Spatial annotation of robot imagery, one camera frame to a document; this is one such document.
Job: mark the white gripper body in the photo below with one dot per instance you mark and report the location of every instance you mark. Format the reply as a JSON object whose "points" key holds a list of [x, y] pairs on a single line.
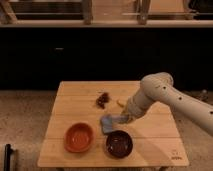
{"points": [[137, 106]]}

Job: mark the blue grey towel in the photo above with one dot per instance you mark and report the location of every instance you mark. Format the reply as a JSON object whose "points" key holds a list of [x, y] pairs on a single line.
{"points": [[116, 118]]}

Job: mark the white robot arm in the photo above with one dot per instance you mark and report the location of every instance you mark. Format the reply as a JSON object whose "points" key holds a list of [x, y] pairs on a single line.
{"points": [[158, 87]]}

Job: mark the purple bowl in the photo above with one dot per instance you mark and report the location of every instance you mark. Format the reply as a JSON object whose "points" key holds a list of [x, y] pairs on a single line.
{"points": [[119, 144]]}

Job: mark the orange bowl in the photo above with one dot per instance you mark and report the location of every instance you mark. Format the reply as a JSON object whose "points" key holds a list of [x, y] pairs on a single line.
{"points": [[78, 138]]}

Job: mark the yellow banana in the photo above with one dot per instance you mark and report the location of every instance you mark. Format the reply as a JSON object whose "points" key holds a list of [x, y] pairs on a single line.
{"points": [[120, 104]]}

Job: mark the dark grape bunch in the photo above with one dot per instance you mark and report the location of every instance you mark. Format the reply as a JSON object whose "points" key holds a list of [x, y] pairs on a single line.
{"points": [[102, 100]]}

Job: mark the wooden folding table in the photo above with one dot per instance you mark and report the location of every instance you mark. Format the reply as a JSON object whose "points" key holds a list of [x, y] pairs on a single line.
{"points": [[152, 141]]}

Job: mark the black object at floor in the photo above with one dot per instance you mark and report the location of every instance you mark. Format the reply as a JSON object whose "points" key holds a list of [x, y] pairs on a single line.
{"points": [[8, 151]]}

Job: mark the wooden shelf rail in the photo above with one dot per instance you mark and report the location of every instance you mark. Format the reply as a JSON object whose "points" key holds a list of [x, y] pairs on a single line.
{"points": [[106, 13]]}

